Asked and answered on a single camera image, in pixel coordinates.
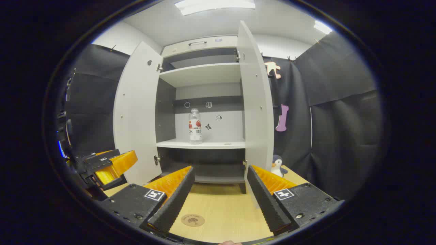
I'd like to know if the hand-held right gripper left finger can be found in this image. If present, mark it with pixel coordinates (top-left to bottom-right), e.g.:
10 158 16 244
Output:
99 166 196 235

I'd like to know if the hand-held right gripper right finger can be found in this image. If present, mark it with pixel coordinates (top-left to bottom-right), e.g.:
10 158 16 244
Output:
247 165 341 236

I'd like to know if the round brown coaster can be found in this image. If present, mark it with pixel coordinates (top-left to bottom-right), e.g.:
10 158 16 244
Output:
181 214 206 227

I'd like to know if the light grey cabinet door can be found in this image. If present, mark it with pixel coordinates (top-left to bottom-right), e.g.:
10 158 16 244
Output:
237 20 275 208
113 41 164 186

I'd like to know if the clear bottle with red label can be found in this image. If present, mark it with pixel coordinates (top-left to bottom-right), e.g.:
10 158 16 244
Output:
188 108 202 145

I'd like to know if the light grey cabinet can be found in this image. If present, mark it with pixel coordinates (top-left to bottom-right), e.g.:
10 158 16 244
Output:
155 35 246 194

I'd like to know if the penguin plush toy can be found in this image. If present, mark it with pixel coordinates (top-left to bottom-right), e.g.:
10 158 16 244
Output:
271 155 289 178

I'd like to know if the black backdrop cloth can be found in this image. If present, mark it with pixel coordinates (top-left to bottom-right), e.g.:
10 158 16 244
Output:
65 31 384 201

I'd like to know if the small ceiling light panel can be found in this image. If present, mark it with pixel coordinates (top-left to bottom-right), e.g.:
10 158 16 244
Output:
313 20 332 35

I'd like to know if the long ceiling light panel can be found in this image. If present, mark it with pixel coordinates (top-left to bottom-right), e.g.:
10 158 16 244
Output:
175 0 256 16

